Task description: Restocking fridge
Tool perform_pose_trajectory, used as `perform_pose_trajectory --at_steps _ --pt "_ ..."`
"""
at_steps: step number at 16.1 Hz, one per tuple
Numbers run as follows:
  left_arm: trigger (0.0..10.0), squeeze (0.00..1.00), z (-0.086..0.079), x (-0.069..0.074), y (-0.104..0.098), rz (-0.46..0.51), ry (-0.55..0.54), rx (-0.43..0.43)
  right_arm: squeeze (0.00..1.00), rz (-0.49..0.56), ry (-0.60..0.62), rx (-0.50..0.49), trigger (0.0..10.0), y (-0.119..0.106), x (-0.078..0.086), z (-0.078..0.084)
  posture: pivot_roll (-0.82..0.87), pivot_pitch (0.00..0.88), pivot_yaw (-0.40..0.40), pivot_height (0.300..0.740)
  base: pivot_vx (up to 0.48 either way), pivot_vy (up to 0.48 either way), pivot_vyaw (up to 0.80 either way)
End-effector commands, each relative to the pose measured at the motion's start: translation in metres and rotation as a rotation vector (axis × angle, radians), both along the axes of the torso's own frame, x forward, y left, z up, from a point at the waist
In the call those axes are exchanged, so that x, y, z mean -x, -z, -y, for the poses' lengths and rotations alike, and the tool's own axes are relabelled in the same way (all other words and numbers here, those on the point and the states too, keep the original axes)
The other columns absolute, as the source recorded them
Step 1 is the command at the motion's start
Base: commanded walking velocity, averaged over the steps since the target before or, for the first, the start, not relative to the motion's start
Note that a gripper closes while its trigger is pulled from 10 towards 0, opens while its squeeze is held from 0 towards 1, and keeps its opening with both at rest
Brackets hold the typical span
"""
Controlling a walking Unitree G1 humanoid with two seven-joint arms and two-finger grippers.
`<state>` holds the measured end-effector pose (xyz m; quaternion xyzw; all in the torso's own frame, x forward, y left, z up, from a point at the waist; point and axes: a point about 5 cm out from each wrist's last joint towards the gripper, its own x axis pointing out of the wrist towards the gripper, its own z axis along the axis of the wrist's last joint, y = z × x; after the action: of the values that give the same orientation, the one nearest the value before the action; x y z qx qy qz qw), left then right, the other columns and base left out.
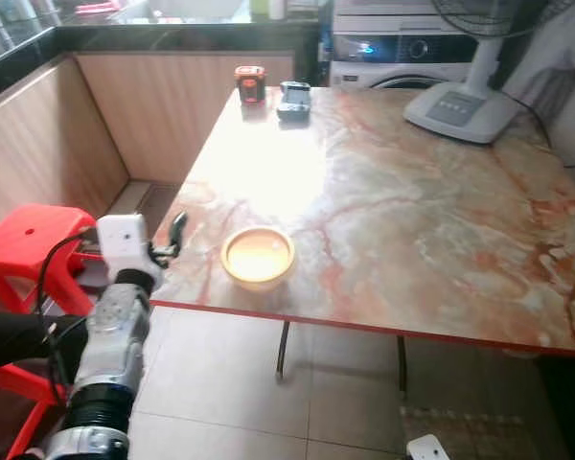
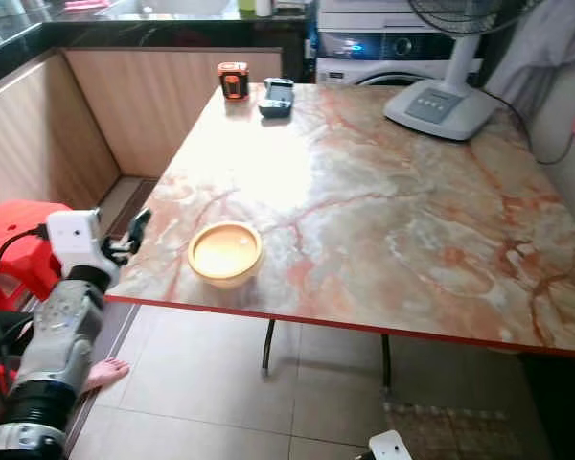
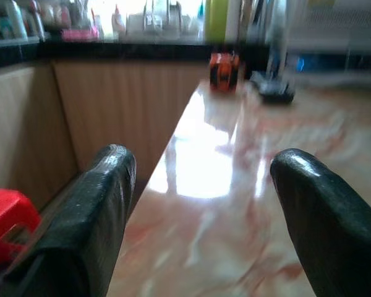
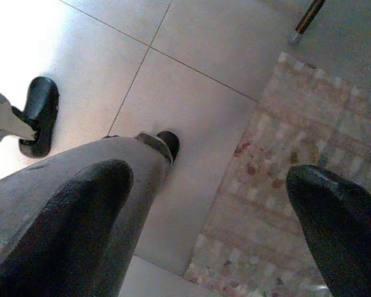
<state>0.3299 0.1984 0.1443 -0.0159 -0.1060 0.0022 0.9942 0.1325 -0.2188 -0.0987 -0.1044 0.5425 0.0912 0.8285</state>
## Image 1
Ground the cream plastic bowl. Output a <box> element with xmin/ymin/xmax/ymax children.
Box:
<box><xmin>219</xmin><ymin>226</ymin><xmax>297</xmax><ymax>292</ymax></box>

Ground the wooden cabinet front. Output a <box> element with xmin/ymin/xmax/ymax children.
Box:
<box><xmin>0</xmin><ymin>53</ymin><xmax>298</xmax><ymax>236</ymax></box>

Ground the red plastic stool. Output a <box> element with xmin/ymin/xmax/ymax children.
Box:
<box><xmin>0</xmin><ymin>362</ymin><xmax>68</xmax><ymax>460</ymax></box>
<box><xmin>0</xmin><ymin>203</ymin><xmax>102</xmax><ymax>317</ymax></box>

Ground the black metal table leg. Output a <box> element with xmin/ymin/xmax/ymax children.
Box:
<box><xmin>275</xmin><ymin>321</ymin><xmax>291</xmax><ymax>380</ymax></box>
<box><xmin>395</xmin><ymin>335</ymin><xmax>408</xmax><ymax>394</ymax></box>

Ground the orange black small device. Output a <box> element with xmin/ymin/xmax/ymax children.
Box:
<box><xmin>235</xmin><ymin>65</ymin><xmax>267</xmax><ymax>104</ymax></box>

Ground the grey blue small device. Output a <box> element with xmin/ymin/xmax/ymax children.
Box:
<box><xmin>276</xmin><ymin>80</ymin><xmax>312</xmax><ymax>123</ymax></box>

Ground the black stone counter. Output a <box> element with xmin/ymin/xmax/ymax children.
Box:
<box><xmin>0</xmin><ymin>19</ymin><xmax>327</xmax><ymax>102</ymax></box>

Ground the pink item on counter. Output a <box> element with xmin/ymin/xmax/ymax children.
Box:
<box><xmin>75</xmin><ymin>0</ymin><xmax>124</xmax><ymax>16</ymax></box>

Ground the grey hanging cloth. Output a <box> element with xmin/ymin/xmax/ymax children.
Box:
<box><xmin>503</xmin><ymin>0</ymin><xmax>575</xmax><ymax>121</ymax></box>

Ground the white washing machine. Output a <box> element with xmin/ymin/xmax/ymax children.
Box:
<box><xmin>328</xmin><ymin>0</ymin><xmax>518</xmax><ymax>90</ymax></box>

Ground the white standing fan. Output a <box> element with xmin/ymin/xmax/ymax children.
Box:
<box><xmin>403</xmin><ymin>0</ymin><xmax>575</xmax><ymax>146</ymax></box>

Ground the patterned floor mat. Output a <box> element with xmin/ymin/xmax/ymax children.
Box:
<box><xmin>400</xmin><ymin>404</ymin><xmax>547</xmax><ymax>460</ymax></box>

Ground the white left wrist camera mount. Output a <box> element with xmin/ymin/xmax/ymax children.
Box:
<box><xmin>96</xmin><ymin>213</ymin><xmax>159</xmax><ymax>281</ymax></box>

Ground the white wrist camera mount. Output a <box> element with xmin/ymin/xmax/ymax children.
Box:
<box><xmin>96</xmin><ymin>213</ymin><xmax>159</xmax><ymax>281</ymax></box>
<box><xmin>406</xmin><ymin>434</ymin><xmax>451</xmax><ymax>460</ymax></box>

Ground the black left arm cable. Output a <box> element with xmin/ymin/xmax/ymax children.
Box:
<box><xmin>34</xmin><ymin>228</ymin><xmax>102</xmax><ymax>403</ymax></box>

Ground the black fan power cable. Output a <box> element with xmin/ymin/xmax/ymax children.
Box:
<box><xmin>498</xmin><ymin>91</ymin><xmax>575</xmax><ymax>172</ymax></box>

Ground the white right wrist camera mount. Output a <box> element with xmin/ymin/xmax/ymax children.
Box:
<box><xmin>406</xmin><ymin>434</ymin><xmax>451</xmax><ymax>460</ymax></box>

